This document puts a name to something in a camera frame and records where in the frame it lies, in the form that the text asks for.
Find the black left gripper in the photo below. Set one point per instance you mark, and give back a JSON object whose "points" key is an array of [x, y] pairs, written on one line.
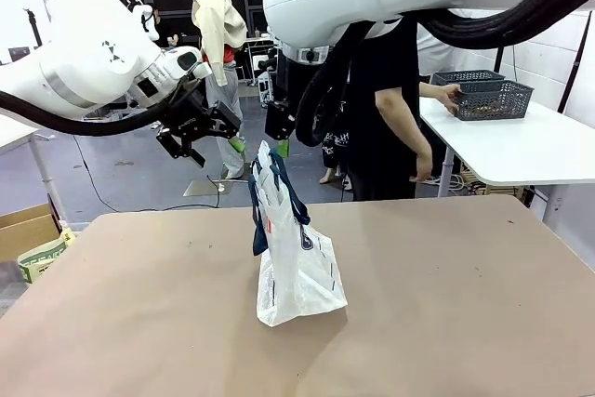
{"points": [[188, 118]]}

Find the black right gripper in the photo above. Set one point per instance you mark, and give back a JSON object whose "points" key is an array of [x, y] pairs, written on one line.
{"points": [[279, 120]]}

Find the dark grey plastic basket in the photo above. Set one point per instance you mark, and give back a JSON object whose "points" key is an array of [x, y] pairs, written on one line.
{"points": [[465, 76], [502, 99]]}

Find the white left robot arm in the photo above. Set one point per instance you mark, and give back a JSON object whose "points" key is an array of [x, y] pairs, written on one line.
{"points": [[83, 43]]}

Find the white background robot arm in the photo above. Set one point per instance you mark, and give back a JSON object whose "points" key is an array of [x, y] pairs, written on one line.
{"points": [[149, 20]]}

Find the person's right forearm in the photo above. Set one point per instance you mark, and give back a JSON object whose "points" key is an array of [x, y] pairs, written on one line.
{"points": [[411, 136]]}

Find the person's left forearm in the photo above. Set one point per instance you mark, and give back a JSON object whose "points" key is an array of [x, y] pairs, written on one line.
{"points": [[430, 90]]}

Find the green and white paper bag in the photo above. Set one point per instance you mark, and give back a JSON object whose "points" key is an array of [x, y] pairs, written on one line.
{"points": [[42, 260]]}

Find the person's right hand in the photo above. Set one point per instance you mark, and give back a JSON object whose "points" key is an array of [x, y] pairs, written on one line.
{"points": [[423, 169]]}

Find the person's left hand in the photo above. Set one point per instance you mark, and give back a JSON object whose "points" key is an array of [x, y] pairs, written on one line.
{"points": [[448, 97]]}

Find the mannequin with cream hoodie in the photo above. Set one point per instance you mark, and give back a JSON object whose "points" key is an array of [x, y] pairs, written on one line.
{"points": [[216, 30]]}

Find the background person in black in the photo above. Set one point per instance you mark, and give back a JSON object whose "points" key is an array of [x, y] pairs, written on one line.
{"points": [[159, 25]]}

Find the person in black clothes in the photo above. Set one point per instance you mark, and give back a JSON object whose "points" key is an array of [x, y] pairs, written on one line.
{"points": [[386, 67]]}

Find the small white table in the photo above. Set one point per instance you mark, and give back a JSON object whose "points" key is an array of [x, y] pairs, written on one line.
{"points": [[14, 134]]}

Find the brown cardboard box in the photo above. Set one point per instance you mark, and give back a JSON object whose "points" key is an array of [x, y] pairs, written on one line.
{"points": [[23, 234]]}

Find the light wooden slat crate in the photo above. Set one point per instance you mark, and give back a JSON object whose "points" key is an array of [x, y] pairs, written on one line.
{"points": [[493, 190]]}

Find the white side table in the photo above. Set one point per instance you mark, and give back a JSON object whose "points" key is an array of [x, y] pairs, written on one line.
{"points": [[511, 150]]}

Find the black slanted light stand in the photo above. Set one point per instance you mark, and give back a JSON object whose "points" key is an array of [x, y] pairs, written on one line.
{"points": [[575, 60]]}

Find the metal mannequin base plate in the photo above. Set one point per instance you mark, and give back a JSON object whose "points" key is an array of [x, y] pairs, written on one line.
{"points": [[200, 188]]}

